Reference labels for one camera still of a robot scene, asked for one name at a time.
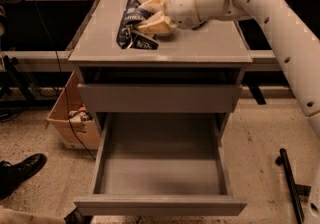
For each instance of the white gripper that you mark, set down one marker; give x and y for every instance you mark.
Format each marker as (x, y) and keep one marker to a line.
(181, 7)

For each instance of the blue chip bag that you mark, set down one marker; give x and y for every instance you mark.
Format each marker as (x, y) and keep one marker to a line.
(128, 35)

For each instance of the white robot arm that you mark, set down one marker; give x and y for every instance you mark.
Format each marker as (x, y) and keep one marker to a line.
(295, 46)

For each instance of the grey drawer cabinet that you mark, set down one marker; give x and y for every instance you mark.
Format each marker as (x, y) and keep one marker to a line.
(214, 54)

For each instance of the closed upper drawer front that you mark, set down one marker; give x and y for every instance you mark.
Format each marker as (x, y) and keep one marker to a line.
(159, 98)

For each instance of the open middle drawer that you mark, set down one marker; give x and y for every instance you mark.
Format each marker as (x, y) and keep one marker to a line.
(160, 165)

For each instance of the cardboard box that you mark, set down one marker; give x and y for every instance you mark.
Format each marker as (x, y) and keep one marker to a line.
(69, 117)

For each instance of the black chair leg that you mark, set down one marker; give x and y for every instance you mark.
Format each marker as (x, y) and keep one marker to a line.
(296, 190)

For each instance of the black shoe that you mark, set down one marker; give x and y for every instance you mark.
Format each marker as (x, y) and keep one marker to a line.
(13, 175)

